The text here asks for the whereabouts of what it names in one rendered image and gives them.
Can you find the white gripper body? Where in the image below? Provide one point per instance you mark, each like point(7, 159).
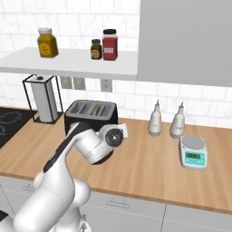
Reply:
point(123, 130)

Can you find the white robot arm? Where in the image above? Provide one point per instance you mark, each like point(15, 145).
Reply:
point(54, 193)

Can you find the bread slice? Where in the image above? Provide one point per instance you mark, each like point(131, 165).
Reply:
point(96, 110)

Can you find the black and silver toaster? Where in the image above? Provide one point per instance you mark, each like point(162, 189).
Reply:
point(74, 119)

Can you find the white bottle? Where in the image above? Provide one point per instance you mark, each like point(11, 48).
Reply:
point(155, 122)
point(177, 125)

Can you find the white kitchen scale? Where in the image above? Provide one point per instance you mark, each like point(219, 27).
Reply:
point(193, 154)

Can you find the grey drawer front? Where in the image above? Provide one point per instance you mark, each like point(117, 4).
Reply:
point(142, 207)
point(199, 219)
point(12, 185)

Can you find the small brown jar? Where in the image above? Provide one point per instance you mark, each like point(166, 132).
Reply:
point(96, 52)

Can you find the white paper towel roll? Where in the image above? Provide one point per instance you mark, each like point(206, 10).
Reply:
point(44, 99)

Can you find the red jar with black lid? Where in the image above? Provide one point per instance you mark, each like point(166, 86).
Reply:
point(110, 46)

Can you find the grey cupboard door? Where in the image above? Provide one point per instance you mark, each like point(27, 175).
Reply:
point(120, 222)

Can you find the black hob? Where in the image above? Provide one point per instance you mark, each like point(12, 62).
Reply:
point(12, 123)

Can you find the yellow jar with white lid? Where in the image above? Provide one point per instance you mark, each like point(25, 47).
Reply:
point(47, 45)

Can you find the white wall socket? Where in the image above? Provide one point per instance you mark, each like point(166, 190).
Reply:
point(106, 85)

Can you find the grey wall socket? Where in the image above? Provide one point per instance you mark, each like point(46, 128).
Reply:
point(66, 83)
point(79, 84)

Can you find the white wall shelf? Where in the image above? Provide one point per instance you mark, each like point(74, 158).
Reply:
point(69, 65)

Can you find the grey wall cupboard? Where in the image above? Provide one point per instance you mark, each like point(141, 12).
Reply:
point(187, 39)

